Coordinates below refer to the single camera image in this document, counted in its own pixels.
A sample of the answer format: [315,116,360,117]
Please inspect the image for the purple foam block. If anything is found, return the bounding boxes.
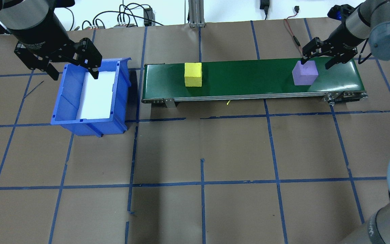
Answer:
[291,60,319,86]

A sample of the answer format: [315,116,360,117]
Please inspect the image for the yellow foam block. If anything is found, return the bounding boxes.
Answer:
[184,62,203,87]

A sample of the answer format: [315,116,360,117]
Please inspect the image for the white foam pad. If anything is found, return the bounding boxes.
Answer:
[79,70,118,120]

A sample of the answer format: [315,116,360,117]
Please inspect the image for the blue plastic storage bin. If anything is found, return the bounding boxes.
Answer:
[50,58,132,137]

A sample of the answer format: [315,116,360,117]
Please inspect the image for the green conveyor belt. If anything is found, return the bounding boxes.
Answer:
[141,55,369,108]

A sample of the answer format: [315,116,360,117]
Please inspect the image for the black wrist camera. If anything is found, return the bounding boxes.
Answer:
[328,4,353,22]

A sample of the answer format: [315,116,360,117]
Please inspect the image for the red conveyor wire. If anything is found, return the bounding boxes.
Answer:
[284,6,303,57]

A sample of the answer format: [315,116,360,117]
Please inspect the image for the aluminium profile post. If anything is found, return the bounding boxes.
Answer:
[188,0,205,28]

